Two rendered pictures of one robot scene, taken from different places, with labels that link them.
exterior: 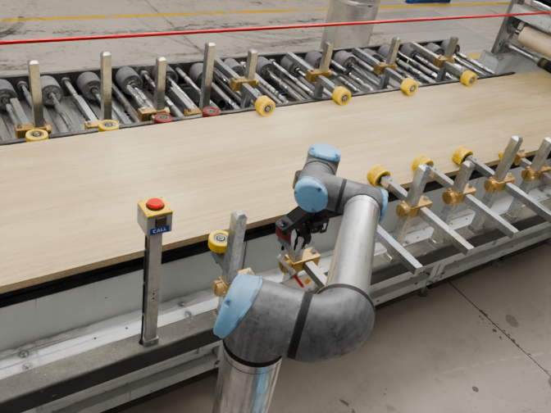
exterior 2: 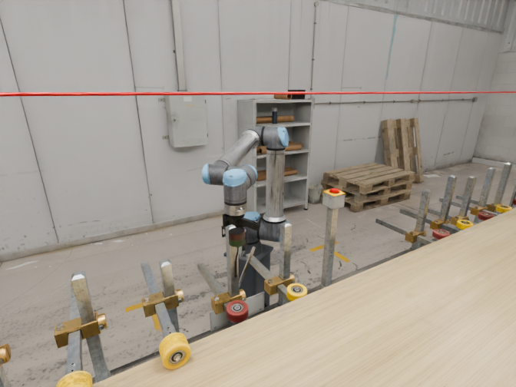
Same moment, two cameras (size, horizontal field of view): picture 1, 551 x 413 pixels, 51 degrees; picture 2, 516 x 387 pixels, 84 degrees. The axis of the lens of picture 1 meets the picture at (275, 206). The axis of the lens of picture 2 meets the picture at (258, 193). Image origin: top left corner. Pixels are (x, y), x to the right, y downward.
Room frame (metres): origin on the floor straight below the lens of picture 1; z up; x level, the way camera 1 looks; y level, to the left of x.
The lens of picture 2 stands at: (2.41, 0.15, 1.65)
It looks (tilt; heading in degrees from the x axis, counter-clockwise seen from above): 19 degrees down; 189
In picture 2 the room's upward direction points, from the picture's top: straight up
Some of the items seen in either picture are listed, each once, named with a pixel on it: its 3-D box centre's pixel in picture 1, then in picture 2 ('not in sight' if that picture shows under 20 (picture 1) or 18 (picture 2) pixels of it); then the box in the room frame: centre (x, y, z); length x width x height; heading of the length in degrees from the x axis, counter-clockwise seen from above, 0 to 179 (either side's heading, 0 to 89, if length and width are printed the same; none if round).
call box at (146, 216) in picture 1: (154, 217); (333, 200); (1.14, 0.30, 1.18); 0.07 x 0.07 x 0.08; 39
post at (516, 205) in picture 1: (526, 184); not in sight; (2.24, -1.07, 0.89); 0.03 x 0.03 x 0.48; 39
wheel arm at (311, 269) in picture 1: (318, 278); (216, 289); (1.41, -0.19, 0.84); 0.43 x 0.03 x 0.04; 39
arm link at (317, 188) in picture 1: (317, 188); (242, 177); (1.25, -0.10, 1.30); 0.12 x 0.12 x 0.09; 82
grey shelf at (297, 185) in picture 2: not in sight; (274, 158); (-1.49, -0.23, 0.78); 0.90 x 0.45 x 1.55; 128
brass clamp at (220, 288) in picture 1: (234, 283); (279, 283); (1.32, 0.08, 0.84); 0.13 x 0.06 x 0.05; 129
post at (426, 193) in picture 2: not in sight; (419, 226); (0.68, 0.88, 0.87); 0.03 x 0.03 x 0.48; 39
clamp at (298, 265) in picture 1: (298, 260); (229, 300); (1.48, -0.11, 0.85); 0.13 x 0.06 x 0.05; 129
